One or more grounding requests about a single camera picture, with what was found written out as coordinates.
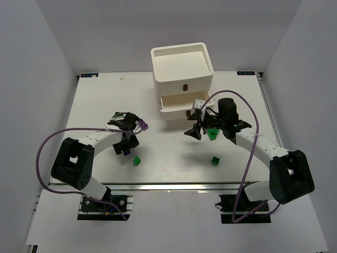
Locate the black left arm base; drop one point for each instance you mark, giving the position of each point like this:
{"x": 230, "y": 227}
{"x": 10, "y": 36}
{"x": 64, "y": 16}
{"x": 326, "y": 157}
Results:
{"x": 119, "y": 209}

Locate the blue left corner label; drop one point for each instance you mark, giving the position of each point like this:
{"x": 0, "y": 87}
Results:
{"x": 88, "y": 75}

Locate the green long lego brick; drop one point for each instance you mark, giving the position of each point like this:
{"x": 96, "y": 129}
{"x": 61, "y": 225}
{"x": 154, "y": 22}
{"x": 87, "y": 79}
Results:
{"x": 214, "y": 131}

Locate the blue right corner label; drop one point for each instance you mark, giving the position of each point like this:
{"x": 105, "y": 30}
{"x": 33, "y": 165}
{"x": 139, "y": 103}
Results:
{"x": 244, "y": 73}

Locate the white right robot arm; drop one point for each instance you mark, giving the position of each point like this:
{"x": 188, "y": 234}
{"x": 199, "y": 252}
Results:
{"x": 289, "y": 173}

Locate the green square lego brick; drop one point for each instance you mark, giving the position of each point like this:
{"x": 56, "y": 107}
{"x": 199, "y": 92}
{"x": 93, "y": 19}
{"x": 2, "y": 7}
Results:
{"x": 215, "y": 161}

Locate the green small lego brick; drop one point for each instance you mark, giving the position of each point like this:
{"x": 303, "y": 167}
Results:
{"x": 136, "y": 161}

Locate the white three-drawer storage box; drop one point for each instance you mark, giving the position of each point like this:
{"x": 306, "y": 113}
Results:
{"x": 180, "y": 69}

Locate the blue corner label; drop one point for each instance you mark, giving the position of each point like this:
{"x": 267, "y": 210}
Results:
{"x": 244, "y": 73}
{"x": 88, "y": 75}

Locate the white drawer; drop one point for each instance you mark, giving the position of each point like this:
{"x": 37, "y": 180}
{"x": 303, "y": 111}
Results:
{"x": 180, "y": 106}

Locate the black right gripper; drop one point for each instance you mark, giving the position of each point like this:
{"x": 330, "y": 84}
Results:
{"x": 202, "y": 122}

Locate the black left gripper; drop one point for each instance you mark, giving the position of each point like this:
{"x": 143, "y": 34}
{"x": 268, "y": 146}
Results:
{"x": 126, "y": 144}

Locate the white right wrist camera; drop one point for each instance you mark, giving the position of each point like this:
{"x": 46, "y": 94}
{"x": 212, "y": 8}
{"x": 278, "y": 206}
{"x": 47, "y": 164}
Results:
{"x": 199, "y": 105}

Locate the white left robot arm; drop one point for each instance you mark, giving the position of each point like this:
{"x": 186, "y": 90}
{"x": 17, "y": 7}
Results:
{"x": 74, "y": 162}

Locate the purple lego plate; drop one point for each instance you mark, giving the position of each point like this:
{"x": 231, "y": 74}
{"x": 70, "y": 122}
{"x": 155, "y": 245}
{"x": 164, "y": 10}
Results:
{"x": 143, "y": 124}

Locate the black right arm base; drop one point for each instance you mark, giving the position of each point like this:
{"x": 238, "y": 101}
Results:
{"x": 226, "y": 205}

